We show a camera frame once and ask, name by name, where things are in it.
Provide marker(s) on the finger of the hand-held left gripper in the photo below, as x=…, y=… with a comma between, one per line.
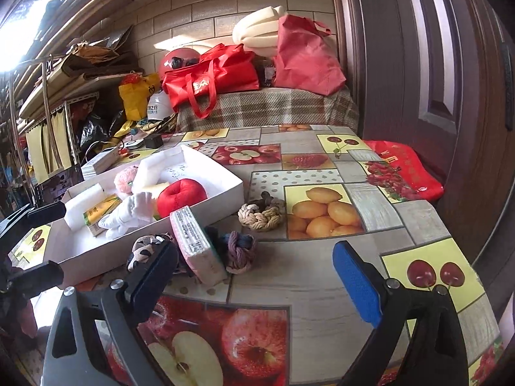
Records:
x=40, y=213
x=40, y=275

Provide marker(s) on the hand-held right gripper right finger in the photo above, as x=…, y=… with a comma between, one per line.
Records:
x=356, y=285

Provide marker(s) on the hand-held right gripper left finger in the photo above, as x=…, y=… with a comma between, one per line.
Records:
x=151, y=281

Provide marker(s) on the white shallow cardboard box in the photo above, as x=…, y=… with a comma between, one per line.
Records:
x=80, y=247

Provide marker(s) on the yellow green tissue pack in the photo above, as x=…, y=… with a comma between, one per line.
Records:
x=98, y=217

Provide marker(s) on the white plush glove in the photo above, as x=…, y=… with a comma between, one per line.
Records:
x=128, y=211

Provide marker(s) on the red plush apple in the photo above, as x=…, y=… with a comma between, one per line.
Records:
x=181, y=199

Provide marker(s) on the pink plush ball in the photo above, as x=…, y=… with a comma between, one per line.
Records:
x=125, y=179

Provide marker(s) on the fruit print tablecloth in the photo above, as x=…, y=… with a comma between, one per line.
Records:
x=305, y=273

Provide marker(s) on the pink white tissue pack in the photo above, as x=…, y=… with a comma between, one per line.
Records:
x=197, y=245

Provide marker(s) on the yellow curtain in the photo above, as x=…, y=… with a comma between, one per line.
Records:
x=54, y=144

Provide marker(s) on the metal storage rack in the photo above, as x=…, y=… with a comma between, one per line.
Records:
x=70, y=128

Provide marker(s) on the black plastic bag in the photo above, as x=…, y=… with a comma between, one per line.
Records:
x=96, y=128

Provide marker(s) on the white round device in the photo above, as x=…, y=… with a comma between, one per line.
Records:
x=132, y=144

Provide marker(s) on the dark grey scrunchie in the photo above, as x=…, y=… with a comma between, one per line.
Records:
x=265, y=199

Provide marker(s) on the red plastic bag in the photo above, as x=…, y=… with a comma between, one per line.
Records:
x=410, y=169

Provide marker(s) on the black charger cube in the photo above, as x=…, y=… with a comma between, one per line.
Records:
x=153, y=141

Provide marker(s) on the yellow shopping bag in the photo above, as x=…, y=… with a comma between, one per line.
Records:
x=134, y=100

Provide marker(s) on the white helmet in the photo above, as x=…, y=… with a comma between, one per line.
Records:
x=159, y=106

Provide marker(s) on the red net bag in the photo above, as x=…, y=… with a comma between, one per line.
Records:
x=132, y=79

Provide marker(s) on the stacked cardboard sheets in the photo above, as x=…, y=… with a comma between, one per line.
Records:
x=96, y=58

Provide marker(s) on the plaid blanket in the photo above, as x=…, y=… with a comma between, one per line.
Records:
x=273, y=108

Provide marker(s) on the red helmet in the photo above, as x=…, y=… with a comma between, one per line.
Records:
x=167, y=62

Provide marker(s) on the bright red tote bag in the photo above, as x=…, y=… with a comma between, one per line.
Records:
x=217, y=74

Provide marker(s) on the brown door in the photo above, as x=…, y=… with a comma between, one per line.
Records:
x=402, y=68

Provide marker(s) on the dull red fabric bag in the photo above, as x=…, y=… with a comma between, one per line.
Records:
x=305, y=60

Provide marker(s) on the cream foam rolls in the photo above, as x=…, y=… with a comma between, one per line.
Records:
x=255, y=30

